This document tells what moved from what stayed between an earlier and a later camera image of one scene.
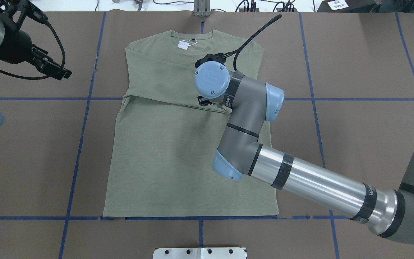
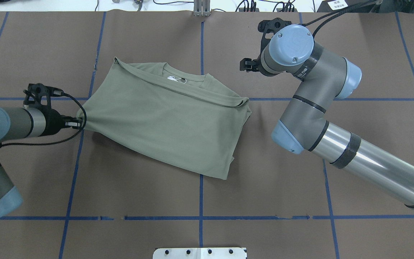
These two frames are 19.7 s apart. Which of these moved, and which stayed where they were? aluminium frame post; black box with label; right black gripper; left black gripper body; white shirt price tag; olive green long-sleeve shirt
Moved: right black gripper; olive green long-sleeve shirt; white shirt price tag; left black gripper body
Stayed: aluminium frame post; black box with label
